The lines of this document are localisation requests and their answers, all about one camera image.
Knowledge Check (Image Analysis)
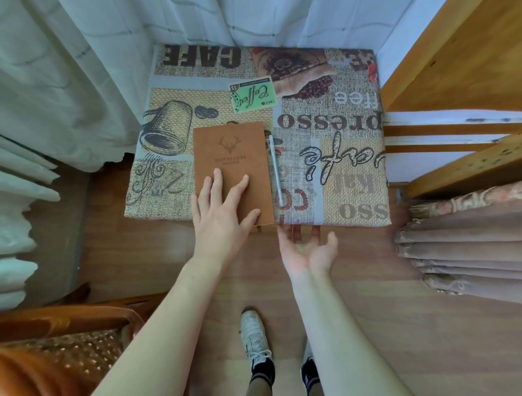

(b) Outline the person's right hand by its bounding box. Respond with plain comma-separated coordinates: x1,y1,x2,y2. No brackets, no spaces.
277,224,339,278

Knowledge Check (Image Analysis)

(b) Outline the black right sock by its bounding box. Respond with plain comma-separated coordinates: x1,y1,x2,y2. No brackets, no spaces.
301,355,321,391

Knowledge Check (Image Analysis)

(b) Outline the person's left hand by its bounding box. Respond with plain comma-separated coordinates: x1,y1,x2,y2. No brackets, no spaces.
190,168,262,262

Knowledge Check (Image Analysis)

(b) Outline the person's right forearm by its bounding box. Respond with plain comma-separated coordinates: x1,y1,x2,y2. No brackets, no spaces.
287,269,415,396

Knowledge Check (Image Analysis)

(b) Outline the white pen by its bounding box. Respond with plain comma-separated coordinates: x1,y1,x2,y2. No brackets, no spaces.
268,134,285,208

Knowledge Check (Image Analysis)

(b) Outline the wooden door frame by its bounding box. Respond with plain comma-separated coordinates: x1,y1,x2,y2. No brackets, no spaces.
379,0,522,201

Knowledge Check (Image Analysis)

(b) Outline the black sock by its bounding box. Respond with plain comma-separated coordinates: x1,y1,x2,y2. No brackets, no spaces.
301,355,321,391
250,358,276,386

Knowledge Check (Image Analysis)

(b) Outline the white striped door sill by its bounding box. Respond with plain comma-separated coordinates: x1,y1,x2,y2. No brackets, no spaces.
383,108,522,180

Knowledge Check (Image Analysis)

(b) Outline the brown notebook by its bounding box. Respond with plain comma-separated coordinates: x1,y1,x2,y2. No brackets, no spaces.
192,121,275,226

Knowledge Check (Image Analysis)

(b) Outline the white left shoe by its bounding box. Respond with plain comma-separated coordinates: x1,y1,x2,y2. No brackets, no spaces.
239,310,273,370

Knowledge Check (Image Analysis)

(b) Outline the brown patterned curtain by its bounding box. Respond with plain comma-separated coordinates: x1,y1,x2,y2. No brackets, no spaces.
393,181,522,305

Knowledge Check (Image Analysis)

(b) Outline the coffee print cushion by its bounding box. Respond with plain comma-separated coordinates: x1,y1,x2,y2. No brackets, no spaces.
124,44,392,226

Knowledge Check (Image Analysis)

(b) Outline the wooden rattan chair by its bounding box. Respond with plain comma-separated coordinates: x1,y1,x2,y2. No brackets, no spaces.
0,293,146,396

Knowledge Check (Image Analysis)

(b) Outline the white sheer curtain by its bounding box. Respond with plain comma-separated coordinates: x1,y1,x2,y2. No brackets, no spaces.
0,0,448,311

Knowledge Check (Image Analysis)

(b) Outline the person's left forearm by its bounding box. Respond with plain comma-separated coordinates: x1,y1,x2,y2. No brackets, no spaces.
91,252,223,396

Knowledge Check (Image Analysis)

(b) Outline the black left sock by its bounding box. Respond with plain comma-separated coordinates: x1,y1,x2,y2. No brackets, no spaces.
250,358,276,386

